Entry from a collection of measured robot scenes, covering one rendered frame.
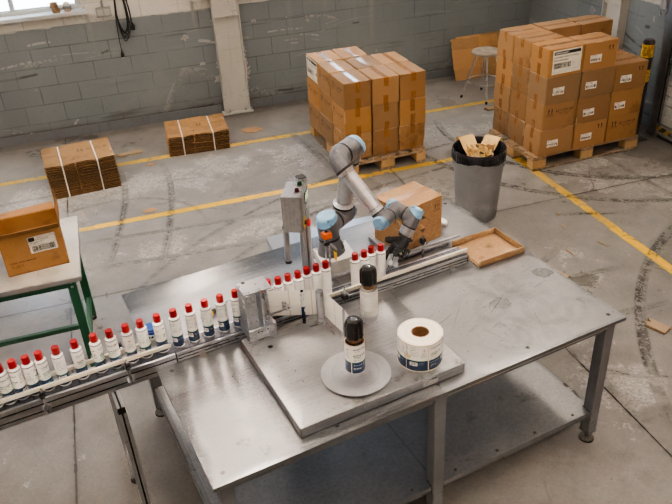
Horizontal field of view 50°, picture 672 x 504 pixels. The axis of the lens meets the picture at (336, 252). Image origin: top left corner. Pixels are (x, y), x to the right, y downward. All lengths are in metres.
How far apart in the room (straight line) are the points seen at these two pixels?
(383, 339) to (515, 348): 0.61
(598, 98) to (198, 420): 5.15
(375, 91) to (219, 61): 2.41
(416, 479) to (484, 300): 0.94
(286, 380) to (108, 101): 5.94
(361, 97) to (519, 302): 3.47
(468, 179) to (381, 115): 1.34
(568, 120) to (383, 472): 4.31
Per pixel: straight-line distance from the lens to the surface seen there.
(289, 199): 3.36
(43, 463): 4.45
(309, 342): 3.40
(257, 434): 3.06
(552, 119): 6.97
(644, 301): 5.43
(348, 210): 3.92
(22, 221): 4.72
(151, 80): 8.65
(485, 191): 5.99
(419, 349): 3.13
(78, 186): 7.28
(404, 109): 6.98
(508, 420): 3.99
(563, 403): 4.14
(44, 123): 8.76
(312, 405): 3.08
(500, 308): 3.71
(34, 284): 4.45
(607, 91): 7.25
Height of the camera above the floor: 2.98
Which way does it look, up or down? 31 degrees down
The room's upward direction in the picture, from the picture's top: 3 degrees counter-clockwise
